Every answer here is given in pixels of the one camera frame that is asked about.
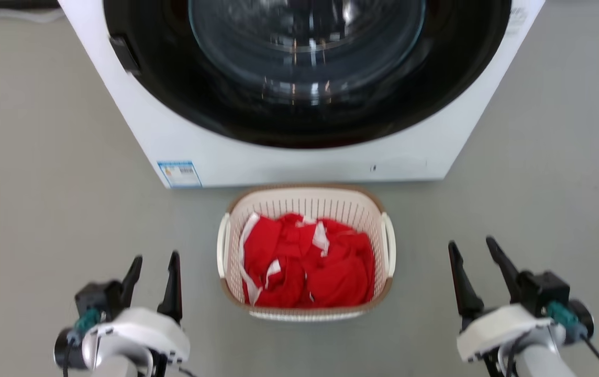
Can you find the white perforated laundry basket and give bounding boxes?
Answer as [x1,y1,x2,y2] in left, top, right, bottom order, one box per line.
[217,183,396,322]

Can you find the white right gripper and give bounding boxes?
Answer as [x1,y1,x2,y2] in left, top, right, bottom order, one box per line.
[447,236,567,363]

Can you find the black door latch handle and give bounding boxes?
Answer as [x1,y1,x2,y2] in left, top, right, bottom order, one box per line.
[109,35,142,75]

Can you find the black round washer door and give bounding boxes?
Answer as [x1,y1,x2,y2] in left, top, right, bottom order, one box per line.
[103,0,513,149]

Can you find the small printed text label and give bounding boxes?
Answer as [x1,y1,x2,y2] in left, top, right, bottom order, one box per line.
[506,6,529,35]

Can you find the blue energy label sticker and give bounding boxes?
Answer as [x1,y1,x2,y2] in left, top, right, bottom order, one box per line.
[157,160,203,189]

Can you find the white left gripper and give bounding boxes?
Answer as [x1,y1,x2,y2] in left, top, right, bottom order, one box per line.
[82,251,191,377]

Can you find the red and white garment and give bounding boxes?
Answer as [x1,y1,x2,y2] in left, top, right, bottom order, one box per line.
[239,212,375,308]

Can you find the white floor cable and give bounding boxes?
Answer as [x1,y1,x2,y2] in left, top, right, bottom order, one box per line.
[0,8,64,25]

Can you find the white front-load washing machine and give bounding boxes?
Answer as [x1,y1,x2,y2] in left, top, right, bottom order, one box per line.
[58,0,546,189]

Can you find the round white filter cover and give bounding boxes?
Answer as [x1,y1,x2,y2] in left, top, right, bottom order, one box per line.
[370,157,428,181]

